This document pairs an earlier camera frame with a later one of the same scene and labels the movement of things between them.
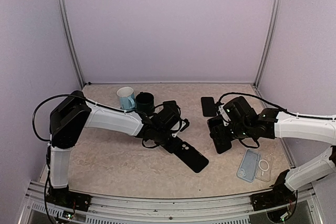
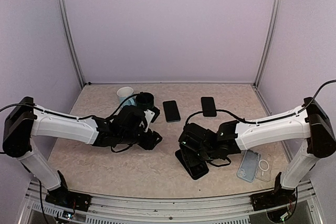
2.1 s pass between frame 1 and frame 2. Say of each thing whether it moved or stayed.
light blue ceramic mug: stayed
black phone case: moved
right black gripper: moved
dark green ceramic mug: stayed
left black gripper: moved
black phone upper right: stayed
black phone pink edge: moved
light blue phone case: stayed
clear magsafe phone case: stayed
